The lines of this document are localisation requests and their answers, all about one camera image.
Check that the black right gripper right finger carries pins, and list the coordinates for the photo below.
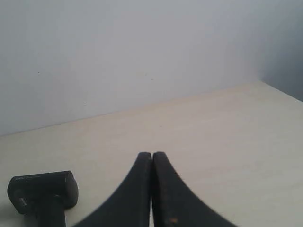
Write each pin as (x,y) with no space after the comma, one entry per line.
(174,204)

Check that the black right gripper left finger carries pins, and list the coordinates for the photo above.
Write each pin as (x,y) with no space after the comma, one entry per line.
(130,203)

